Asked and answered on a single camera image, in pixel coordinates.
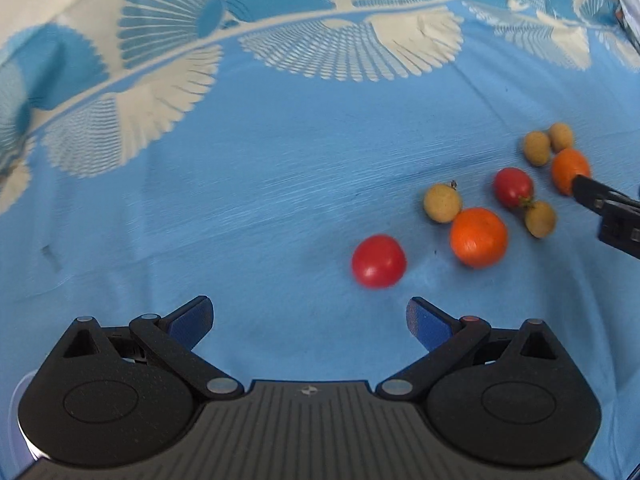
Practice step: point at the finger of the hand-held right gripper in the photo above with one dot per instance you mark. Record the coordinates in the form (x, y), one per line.
(587, 190)

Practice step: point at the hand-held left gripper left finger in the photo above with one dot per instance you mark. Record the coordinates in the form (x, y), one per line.
(192, 322)

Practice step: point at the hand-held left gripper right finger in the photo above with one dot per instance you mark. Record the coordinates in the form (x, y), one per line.
(425, 322)

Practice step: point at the orange mandarin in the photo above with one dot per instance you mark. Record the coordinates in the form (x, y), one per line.
(478, 237)
(567, 167)

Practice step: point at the brown longan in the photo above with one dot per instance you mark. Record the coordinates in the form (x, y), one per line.
(536, 148)
(540, 220)
(561, 136)
(442, 203)

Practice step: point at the red tomato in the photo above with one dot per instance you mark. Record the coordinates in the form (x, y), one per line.
(378, 261)
(512, 186)

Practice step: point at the light blue plate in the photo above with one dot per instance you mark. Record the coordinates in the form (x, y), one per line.
(16, 410)

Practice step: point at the blue fan-print bedsheet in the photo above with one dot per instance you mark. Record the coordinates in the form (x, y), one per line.
(250, 185)

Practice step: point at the pale blue cloth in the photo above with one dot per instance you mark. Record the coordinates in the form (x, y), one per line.
(631, 10)

